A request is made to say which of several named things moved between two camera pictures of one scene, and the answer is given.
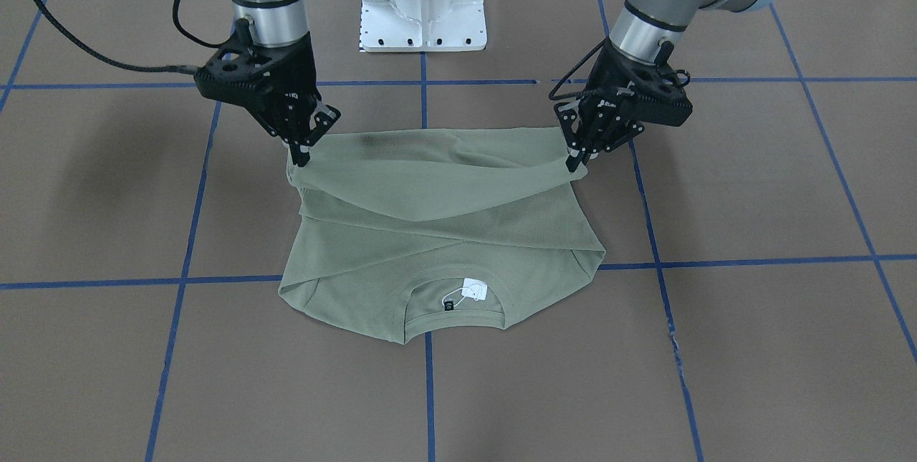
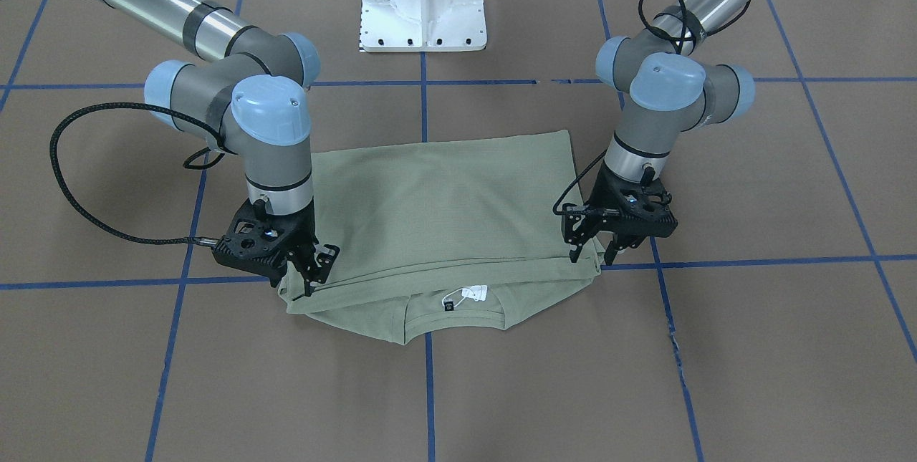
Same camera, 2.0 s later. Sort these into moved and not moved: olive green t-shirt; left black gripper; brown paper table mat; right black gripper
Moved: left black gripper; right black gripper
Not moved: brown paper table mat; olive green t-shirt
